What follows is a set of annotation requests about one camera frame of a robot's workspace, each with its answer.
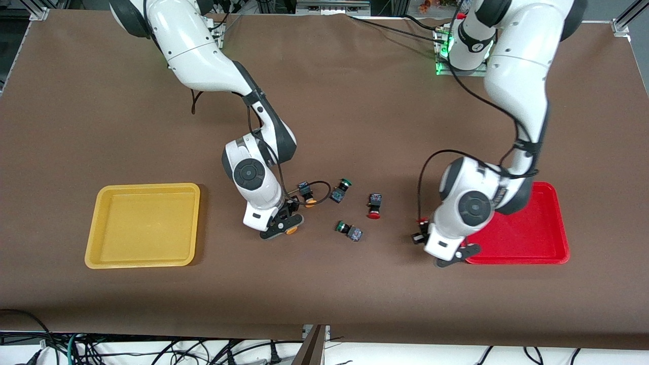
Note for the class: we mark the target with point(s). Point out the yellow mushroom push button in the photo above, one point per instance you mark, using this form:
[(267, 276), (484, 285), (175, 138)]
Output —
[(291, 231), (305, 190)]

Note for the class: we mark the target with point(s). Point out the red plastic tray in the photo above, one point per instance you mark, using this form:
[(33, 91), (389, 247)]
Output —
[(537, 238)]

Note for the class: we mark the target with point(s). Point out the dark table frame post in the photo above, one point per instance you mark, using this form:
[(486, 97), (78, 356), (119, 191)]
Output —
[(312, 350)]

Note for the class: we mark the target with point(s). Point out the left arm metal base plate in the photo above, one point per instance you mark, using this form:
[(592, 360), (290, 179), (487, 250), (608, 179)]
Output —
[(459, 73)]

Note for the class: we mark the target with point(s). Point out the white table edge bracket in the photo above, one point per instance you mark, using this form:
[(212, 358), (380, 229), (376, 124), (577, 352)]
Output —
[(324, 332)]

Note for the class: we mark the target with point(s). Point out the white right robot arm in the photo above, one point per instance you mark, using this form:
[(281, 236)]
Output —
[(192, 50)]

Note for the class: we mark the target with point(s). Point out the orange background object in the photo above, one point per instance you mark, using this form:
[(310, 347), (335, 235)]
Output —
[(428, 5)]

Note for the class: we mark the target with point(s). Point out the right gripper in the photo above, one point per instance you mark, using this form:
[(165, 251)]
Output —
[(290, 207)]

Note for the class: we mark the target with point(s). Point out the yellow plastic tray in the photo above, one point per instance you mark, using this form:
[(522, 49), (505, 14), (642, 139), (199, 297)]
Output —
[(144, 225)]

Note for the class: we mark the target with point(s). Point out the aluminium frame profile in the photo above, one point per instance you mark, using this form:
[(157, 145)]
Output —
[(39, 13), (622, 24)]

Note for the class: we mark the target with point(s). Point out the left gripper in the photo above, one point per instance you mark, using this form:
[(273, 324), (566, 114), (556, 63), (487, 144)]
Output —
[(420, 236)]

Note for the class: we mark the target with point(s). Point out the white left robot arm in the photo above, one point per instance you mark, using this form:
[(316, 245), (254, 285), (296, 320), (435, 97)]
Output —
[(517, 76)]

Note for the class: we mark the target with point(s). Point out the aluminium frame crossbar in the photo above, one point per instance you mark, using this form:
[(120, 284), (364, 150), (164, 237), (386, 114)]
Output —
[(332, 7)]

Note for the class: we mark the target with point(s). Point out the red mushroom push button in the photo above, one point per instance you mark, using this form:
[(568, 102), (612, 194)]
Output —
[(374, 200), (421, 220)]

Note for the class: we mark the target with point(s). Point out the green mushroom push button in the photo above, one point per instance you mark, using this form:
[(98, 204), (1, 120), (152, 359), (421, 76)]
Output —
[(355, 234), (337, 194)]

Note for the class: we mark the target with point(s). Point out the black power plug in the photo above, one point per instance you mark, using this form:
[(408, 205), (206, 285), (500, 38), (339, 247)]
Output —
[(274, 358)]

